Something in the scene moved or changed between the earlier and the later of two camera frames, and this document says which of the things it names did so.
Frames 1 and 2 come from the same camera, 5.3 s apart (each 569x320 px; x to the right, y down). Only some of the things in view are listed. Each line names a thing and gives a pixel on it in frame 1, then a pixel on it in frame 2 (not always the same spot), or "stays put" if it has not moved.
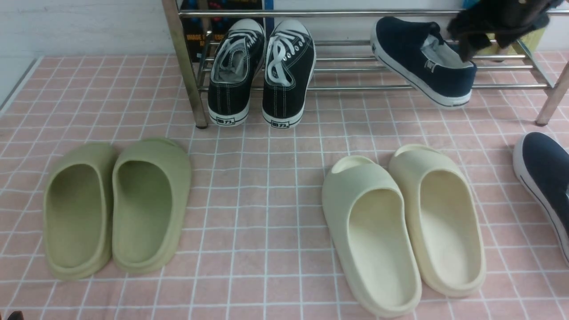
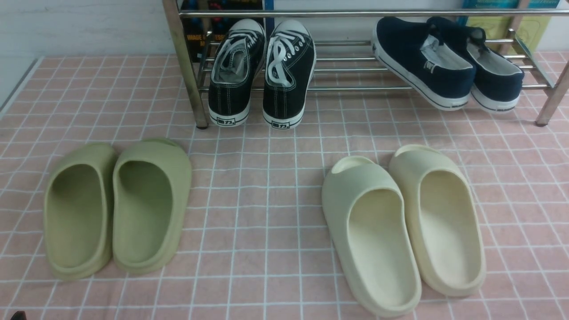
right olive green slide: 151,191 stays put
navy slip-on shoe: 541,161 → 498,82
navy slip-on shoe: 415,53 stays put
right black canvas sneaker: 290,62 stays put
